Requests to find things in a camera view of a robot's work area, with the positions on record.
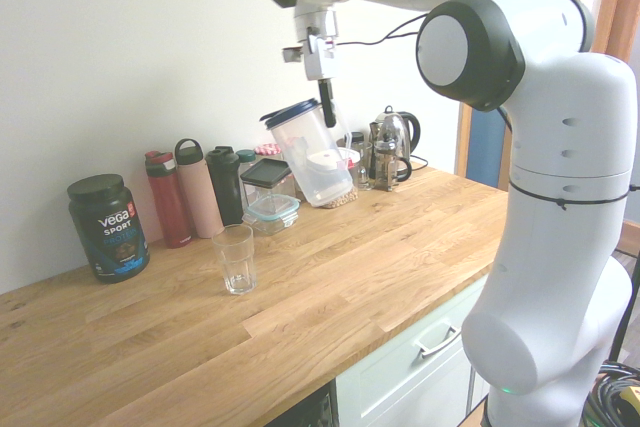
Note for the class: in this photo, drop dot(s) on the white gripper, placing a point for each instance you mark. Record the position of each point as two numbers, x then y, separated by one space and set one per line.
320 59

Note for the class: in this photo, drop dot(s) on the clear pitcher blue lid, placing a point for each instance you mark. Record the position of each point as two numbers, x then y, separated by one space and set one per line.
300 132

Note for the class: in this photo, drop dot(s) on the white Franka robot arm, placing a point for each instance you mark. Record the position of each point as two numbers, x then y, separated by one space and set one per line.
550 147

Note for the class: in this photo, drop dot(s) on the pink water bottle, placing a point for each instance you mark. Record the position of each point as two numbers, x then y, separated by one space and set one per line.
200 192

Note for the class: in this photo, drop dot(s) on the red water bottle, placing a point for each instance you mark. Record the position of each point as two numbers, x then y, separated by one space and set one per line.
167 202

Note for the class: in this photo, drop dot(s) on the clear jar black lid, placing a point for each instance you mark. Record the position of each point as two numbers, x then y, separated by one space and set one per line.
365 172

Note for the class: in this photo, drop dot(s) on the glass French press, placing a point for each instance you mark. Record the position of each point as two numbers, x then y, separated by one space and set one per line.
385 162

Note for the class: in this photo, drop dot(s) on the clear container black square lid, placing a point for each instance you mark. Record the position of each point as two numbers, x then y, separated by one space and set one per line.
265 174

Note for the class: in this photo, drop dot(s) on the chickpea jar white lid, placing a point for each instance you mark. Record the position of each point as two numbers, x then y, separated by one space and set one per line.
345 200

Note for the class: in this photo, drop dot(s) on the clear bottle green lid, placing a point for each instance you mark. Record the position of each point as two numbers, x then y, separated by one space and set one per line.
245 159

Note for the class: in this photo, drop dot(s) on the glass food container teal lid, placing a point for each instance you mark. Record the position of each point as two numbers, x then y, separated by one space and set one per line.
272 214

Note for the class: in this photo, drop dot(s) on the black shaker bottle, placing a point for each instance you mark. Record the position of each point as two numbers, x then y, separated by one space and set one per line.
225 187

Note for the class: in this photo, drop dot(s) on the blue door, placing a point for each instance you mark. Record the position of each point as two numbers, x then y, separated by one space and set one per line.
487 152

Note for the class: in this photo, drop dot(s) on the clear drinking glass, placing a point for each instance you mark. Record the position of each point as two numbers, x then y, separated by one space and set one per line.
236 262

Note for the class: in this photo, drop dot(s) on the black protein powder tub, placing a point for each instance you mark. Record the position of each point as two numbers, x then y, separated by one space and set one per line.
107 227

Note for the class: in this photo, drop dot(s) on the pale green cabinet drawer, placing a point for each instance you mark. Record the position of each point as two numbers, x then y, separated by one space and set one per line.
400 382

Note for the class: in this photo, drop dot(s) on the dark appliance under counter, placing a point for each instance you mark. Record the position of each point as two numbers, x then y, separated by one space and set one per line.
312 409

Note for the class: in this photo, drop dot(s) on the yellow box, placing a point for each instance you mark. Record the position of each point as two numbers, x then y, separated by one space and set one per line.
631 407

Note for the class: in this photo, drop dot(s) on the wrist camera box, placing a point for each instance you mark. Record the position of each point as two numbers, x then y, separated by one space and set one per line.
292 53

